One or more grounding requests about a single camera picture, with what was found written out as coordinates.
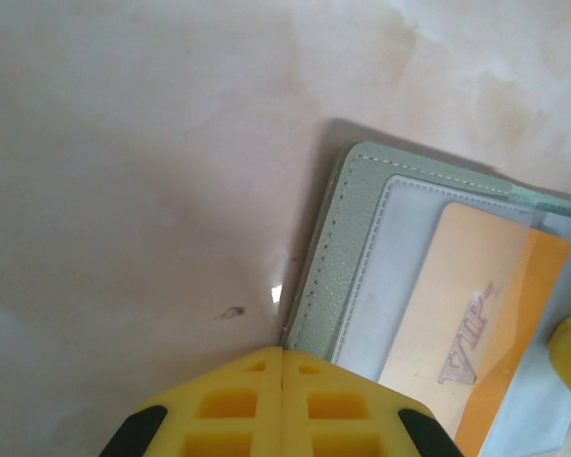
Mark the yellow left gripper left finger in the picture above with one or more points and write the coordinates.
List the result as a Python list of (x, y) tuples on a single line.
[(228, 409)]

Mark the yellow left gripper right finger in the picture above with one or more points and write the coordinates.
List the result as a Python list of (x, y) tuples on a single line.
[(342, 414)]

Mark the orange VIP card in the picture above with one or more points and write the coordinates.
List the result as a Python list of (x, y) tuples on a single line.
[(471, 295)]

